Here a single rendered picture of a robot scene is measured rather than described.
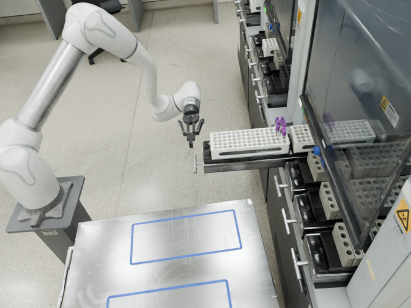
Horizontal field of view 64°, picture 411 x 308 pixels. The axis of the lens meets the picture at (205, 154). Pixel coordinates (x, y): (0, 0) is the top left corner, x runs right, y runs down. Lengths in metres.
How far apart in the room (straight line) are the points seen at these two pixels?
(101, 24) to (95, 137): 1.65
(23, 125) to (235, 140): 0.83
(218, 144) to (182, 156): 1.19
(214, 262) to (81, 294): 0.40
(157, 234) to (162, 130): 1.66
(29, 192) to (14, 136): 0.24
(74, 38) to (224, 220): 0.88
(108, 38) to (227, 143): 0.57
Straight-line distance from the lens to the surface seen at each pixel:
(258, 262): 1.02
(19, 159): 1.31
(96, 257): 1.12
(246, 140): 1.26
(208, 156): 1.28
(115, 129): 2.81
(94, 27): 1.27
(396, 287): 0.84
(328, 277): 1.07
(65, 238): 1.55
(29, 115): 1.46
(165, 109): 1.67
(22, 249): 2.37
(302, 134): 1.31
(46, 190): 1.37
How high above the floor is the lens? 1.75
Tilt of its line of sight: 46 degrees down
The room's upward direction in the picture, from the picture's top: 8 degrees counter-clockwise
